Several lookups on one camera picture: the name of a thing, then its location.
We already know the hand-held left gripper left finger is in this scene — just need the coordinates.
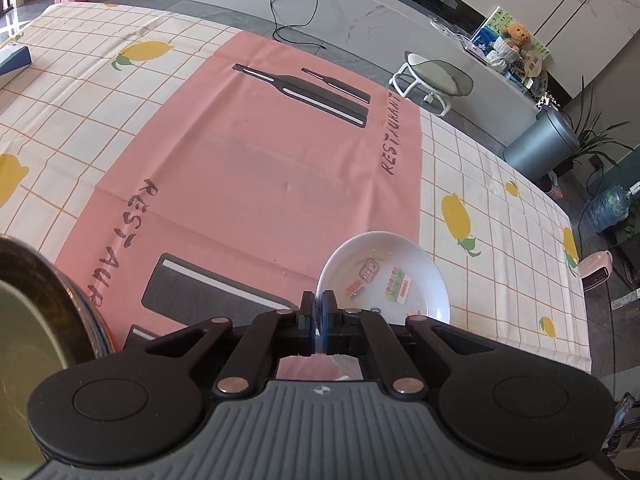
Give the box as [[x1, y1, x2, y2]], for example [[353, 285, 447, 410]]
[[145, 291, 317, 395]]

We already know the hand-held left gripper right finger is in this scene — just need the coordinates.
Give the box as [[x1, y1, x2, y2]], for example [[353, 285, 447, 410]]
[[321, 290, 493, 396]]

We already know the white sticker-print plate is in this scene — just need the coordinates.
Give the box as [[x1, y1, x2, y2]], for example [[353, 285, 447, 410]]
[[315, 231, 451, 356]]

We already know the dark metal pot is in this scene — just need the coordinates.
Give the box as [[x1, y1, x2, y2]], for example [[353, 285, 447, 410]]
[[0, 235, 108, 466]]

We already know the pink and checked lemon tablecloth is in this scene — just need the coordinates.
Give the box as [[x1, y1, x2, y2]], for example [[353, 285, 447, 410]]
[[0, 1, 593, 376]]

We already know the white rolling stool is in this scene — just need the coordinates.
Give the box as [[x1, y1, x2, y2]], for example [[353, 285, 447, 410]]
[[391, 51, 473, 117]]

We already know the pink small heater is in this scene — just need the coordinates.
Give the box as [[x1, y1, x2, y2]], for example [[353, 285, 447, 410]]
[[580, 251, 615, 293]]

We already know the grey round trash bin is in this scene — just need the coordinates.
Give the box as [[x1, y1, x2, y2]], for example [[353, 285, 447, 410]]
[[503, 108, 581, 183]]

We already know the blue water bottle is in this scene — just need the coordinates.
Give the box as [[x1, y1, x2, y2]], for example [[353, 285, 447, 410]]
[[586, 185, 630, 233]]

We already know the clear plastic container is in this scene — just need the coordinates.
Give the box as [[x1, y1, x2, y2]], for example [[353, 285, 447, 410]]
[[430, 17, 481, 56]]

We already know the white marble bench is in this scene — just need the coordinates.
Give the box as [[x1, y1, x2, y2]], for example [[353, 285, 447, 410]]
[[100, 0, 551, 111]]

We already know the long-leaf green plant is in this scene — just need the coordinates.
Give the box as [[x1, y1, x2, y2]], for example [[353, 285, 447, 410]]
[[570, 75, 636, 171]]

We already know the round hand fan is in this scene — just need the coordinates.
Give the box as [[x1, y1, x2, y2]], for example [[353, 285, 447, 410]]
[[522, 52, 546, 78]]

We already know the brown teddy bear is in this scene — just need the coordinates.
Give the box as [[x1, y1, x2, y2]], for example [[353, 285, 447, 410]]
[[501, 22, 532, 51]]

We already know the green picture board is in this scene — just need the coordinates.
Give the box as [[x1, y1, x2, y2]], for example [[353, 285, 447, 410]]
[[482, 7, 516, 41]]

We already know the white and blue cardboard box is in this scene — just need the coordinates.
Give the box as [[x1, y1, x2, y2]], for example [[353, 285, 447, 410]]
[[0, 44, 32, 78]]

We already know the black cable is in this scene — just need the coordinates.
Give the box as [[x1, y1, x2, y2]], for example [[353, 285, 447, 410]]
[[270, 0, 331, 51]]

